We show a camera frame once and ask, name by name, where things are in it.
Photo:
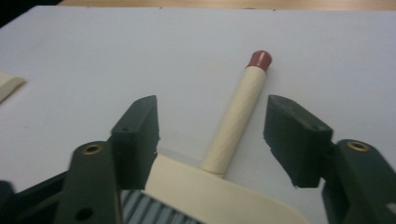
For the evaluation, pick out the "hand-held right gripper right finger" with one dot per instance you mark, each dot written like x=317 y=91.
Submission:
x=295 y=143

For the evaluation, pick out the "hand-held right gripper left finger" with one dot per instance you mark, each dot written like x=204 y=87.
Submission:
x=137 y=146

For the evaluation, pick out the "cream brush with red tip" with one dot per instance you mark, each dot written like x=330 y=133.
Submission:
x=236 y=118

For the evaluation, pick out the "cream plastic dustpan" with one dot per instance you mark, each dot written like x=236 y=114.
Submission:
x=9 y=84

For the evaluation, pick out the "white board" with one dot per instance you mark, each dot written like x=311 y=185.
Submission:
x=93 y=46

